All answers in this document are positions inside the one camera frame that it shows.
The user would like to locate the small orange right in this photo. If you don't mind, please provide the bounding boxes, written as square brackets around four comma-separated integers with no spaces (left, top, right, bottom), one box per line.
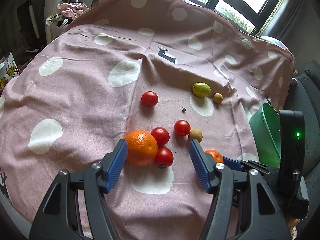
[205,150,223,163]

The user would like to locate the red tomato near front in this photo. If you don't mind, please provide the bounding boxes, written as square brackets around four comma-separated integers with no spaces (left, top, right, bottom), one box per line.
[153,147,174,168]

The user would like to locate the printed paper bag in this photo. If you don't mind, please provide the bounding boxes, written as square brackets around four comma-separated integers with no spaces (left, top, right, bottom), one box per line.
[0,52,19,90]

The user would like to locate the pink crumpled clothes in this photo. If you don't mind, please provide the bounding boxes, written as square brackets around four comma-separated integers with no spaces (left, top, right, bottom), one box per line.
[56,2,89,20]

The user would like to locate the green lime far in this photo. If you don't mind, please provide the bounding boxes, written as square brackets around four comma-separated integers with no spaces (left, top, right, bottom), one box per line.
[192,82,211,98]

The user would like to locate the dark grey sofa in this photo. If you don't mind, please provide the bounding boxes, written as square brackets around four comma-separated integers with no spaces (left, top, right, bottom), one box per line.
[284,61,319,175]

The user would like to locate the large orange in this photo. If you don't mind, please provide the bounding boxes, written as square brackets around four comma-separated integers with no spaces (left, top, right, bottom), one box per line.
[125,129,158,166]

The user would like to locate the pink polka dot cloth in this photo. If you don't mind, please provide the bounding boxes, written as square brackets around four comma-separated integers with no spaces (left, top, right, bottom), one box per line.
[1,0,295,239]

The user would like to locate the red tomato centre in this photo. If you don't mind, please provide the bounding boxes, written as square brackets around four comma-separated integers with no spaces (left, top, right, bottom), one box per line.
[174,120,191,137]

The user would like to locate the green plastic bowl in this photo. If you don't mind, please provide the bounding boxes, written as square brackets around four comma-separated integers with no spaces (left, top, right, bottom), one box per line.
[249,102,281,168]

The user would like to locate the red tomato beside orange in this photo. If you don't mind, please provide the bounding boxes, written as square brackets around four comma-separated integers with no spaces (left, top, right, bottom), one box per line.
[151,127,170,147]

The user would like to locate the red tomato far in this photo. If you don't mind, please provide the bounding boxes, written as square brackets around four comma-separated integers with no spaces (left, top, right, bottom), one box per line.
[141,91,158,107]

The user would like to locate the brown longan near tomato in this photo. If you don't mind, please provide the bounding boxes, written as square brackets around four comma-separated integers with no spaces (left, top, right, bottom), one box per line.
[188,128,203,142]

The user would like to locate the brown longan far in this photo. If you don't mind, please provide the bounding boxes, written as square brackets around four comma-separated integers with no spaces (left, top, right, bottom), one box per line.
[213,93,223,104]

